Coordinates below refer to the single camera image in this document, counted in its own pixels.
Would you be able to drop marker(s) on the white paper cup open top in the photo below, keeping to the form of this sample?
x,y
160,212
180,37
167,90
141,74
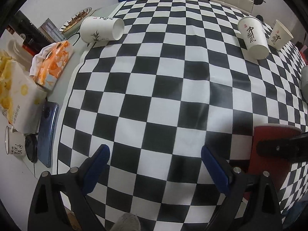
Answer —
x,y
279,36

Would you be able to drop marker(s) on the grey ribbed cup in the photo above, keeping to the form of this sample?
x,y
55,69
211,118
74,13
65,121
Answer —
x,y
304,79

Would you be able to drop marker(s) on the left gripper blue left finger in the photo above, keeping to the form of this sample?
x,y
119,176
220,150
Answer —
x,y
81,181

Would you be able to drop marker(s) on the dark book stack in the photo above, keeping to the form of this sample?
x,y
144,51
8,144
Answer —
x,y
33,39

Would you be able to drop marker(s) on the yellow lemon tissue box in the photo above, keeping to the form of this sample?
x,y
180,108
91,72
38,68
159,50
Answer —
x,y
22,100

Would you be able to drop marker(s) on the red ribbed paper cup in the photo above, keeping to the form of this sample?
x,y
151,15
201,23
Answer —
x,y
265,157

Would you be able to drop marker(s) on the checkered black white tablecloth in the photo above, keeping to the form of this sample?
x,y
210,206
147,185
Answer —
x,y
180,77

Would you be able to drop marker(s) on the white paper cup with calligraphy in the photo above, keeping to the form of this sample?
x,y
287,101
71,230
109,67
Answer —
x,y
252,32

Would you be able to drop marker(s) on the decorated plate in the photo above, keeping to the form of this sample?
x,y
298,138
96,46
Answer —
x,y
76,19

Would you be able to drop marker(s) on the white bamboo print paper cup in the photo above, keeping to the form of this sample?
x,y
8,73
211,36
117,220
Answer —
x,y
95,29

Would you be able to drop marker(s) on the blue smartphone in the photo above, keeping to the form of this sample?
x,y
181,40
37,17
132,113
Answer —
x,y
45,134

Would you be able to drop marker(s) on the white enamel mug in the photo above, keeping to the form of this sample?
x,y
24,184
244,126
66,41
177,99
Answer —
x,y
14,142

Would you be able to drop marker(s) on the black round lid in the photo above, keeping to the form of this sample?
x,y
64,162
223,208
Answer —
x,y
31,147

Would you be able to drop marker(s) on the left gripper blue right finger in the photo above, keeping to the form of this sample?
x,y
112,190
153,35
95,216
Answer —
x,y
229,181

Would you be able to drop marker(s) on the orange tissue pack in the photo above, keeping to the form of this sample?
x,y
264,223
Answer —
x,y
48,65

